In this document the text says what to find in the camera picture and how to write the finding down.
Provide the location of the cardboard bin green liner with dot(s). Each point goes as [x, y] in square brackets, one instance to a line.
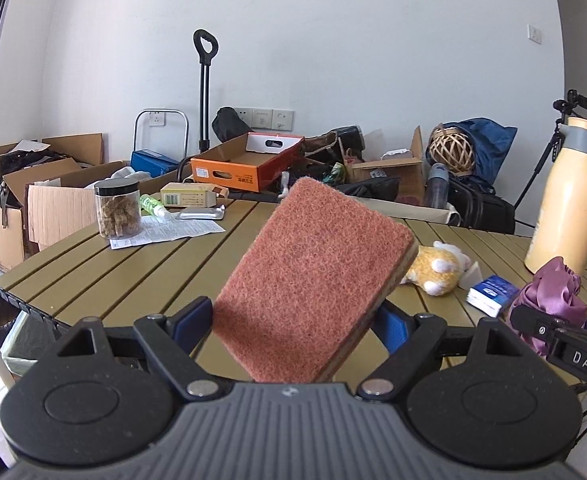
[23, 340]

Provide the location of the small black bag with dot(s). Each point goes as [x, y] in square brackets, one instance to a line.
[228, 127]

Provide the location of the small green bottle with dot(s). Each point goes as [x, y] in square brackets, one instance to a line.
[151, 205]

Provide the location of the woven rattan ball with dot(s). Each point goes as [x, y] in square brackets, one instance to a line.
[451, 152]

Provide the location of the printed paper sheet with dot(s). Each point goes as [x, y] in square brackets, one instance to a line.
[173, 230]

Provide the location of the orange cardboard tray box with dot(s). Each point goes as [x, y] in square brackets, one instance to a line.
[233, 175]

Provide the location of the white wall socket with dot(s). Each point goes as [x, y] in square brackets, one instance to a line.
[282, 120]
[262, 118]
[157, 119]
[244, 116]

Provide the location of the blue water bottle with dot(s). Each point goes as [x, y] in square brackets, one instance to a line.
[437, 185]

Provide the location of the silver foil pouch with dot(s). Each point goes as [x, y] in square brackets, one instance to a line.
[201, 212]

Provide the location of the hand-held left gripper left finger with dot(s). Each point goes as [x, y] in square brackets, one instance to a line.
[191, 322]

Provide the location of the pale yellow carton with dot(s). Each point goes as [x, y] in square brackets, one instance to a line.
[188, 195]

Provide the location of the dark brown bag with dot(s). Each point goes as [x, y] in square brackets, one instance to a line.
[346, 137]

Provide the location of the dark blue bag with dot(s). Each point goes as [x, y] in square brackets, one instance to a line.
[493, 150]

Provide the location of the silver tube frame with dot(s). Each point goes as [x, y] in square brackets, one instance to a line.
[161, 110]

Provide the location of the black luggage bag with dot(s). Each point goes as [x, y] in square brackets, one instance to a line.
[488, 212]

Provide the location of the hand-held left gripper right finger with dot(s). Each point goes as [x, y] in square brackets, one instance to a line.
[396, 332]

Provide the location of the black tripod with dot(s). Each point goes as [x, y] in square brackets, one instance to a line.
[538, 180]

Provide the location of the yellow plush toy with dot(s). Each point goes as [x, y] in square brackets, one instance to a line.
[433, 265]

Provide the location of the clear snack jar black lid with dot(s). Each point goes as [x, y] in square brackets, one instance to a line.
[118, 212]

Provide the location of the beige cloth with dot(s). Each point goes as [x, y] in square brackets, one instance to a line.
[428, 215]

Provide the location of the blue box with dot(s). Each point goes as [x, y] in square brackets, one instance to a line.
[153, 162]

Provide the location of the white light switch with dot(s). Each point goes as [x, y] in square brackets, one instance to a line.
[535, 33]

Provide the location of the brown scouring sponge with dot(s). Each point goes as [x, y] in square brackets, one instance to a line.
[313, 270]

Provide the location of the yellow thermos jug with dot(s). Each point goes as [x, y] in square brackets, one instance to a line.
[568, 210]

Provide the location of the blue white tissue packet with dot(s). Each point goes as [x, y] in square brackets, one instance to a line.
[491, 292]

